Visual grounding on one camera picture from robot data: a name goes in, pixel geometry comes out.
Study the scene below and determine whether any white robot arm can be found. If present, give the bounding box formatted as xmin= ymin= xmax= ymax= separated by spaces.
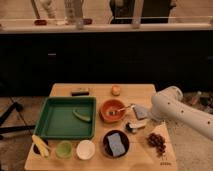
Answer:
xmin=150 ymin=86 xmax=213 ymax=141

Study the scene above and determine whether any small orange fruit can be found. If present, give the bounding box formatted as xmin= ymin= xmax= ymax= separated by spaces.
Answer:
xmin=111 ymin=85 xmax=121 ymax=96

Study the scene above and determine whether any orange bowl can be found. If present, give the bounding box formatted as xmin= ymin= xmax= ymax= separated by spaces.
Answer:
xmin=99 ymin=99 xmax=126 ymax=123

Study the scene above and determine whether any metal spoon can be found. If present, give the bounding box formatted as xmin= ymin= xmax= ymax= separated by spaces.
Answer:
xmin=109 ymin=104 xmax=135 ymax=116

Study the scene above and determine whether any green pea pod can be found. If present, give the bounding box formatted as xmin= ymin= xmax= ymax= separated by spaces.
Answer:
xmin=72 ymin=109 xmax=91 ymax=122

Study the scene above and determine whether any grey folded cloth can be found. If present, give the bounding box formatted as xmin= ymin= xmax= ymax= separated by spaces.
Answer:
xmin=133 ymin=104 xmax=148 ymax=120

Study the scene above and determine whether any wooden table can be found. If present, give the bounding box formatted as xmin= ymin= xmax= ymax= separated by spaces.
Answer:
xmin=24 ymin=83 xmax=178 ymax=171

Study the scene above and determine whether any green plastic tray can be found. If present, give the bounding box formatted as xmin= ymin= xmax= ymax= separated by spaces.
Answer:
xmin=34 ymin=97 xmax=96 ymax=140

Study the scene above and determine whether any blue sponge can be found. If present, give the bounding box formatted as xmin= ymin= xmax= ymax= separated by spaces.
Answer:
xmin=107 ymin=133 xmax=125 ymax=157

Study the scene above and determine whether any white small bowl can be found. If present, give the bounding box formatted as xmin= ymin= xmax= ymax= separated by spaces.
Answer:
xmin=76 ymin=140 xmax=95 ymax=160

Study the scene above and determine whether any brown beans pile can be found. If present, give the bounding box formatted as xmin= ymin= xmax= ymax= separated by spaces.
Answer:
xmin=147 ymin=133 xmax=166 ymax=156

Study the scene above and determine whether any green small cup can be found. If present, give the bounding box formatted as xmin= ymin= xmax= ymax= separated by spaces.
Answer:
xmin=55 ymin=140 xmax=72 ymax=159

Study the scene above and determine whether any black chair base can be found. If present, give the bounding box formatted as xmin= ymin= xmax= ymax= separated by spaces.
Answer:
xmin=0 ymin=79 xmax=36 ymax=140

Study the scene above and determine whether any red dish on counter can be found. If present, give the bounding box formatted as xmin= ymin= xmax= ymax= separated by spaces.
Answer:
xmin=34 ymin=19 xmax=47 ymax=26

